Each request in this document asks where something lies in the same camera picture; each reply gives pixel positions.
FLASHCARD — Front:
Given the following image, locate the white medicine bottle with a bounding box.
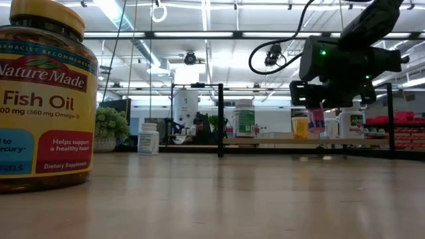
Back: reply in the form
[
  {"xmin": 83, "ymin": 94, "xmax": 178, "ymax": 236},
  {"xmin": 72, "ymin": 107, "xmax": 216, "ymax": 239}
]
[{"xmin": 323, "ymin": 118, "xmax": 340, "ymax": 139}]

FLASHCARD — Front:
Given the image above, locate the white bottle dark green label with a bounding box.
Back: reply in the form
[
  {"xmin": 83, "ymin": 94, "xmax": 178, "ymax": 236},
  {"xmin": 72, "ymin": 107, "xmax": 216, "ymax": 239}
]
[{"xmin": 338, "ymin": 100, "xmax": 365, "ymax": 139}]

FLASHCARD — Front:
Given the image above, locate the white bottle blue label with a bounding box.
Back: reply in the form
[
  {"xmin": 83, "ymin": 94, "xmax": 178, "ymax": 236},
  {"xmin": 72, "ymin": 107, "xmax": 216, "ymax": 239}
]
[{"xmin": 137, "ymin": 122, "xmax": 161, "ymax": 156}]

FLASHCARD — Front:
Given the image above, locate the wooden shelf black metal frame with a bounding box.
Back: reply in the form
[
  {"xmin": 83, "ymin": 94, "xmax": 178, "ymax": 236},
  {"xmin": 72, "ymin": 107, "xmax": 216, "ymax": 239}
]
[{"xmin": 170, "ymin": 82, "xmax": 396, "ymax": 159}]

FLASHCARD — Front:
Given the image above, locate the dark monitor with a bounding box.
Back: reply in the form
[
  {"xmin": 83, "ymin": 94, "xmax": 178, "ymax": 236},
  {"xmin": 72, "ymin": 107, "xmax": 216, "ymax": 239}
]
[{"xmin": 98, "ymin": 98, "xmax": 132, "ymax": 122}]

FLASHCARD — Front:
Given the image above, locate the red bin rack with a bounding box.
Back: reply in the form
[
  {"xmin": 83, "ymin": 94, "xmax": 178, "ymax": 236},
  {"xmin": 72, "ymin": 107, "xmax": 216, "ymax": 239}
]
[{"xmin": 363, "ymin": 111, "xmax": 425, "ymax": 150}]

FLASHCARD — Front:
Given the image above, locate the person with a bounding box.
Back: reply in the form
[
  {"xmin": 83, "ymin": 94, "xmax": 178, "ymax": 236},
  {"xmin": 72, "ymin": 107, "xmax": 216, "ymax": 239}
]
[{"xmin": 192, "ymin": 118, "xmax": 213, "ymax": 145}]

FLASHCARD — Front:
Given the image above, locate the small pink bottle white cap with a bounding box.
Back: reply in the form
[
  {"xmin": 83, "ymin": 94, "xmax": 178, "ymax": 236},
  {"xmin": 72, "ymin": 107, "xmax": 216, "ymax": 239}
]
[{"xmin": 307, "ymin": 106, "xmax": 326, "ymax": 134}]

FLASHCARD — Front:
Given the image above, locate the black overhead camera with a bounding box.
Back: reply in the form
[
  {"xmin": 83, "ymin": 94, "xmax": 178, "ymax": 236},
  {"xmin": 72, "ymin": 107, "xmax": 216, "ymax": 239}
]
[
  {"xmin": 183, "ymin": 50, "xmax": 198, "ymax": 66},
  {"xmin": 264, "ymin": 42, "xmax": 287, "ymax": 67}
]

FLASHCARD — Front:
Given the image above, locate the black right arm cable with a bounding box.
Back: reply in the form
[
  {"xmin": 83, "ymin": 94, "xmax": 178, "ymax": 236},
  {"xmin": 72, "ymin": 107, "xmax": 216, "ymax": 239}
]
[{"xmin": 248, "ymin": 0, "xmax": 316, "ymax": 76}]

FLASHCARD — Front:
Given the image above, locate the black aluminium table frame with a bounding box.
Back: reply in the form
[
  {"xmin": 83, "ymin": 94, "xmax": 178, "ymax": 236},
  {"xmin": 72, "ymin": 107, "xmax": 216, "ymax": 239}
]
[{"xmin": 114, "ymin": 145, "xmax": 425, "ymax": 162}]

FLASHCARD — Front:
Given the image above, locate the orange pill vial white cap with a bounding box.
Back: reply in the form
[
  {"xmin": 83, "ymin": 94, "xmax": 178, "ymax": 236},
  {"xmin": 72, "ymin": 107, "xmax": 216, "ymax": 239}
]
[{"xmin": 291, "ymin": 116, "xmax": 309, "ymax": 139}]

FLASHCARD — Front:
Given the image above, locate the large bottle green label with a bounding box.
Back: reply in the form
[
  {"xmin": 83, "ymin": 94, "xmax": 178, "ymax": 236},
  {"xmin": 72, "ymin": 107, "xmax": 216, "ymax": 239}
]
[{"xmin": 232, "ymin": 98, "xmax": 256, "ymax": 139}]

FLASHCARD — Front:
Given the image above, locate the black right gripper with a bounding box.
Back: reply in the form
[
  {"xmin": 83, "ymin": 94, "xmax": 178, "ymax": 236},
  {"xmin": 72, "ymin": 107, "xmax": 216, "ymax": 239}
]
[{"xmin": 289, "ymin": 35, "xmax": 410, "ymax": 109}]

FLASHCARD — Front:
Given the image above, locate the artificial green plant white pot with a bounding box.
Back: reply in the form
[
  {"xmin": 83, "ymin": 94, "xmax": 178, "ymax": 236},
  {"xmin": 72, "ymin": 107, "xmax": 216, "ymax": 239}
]
[{"xmin": 94, "ymin": 106, "xmax": 131, "ymax": 153}]

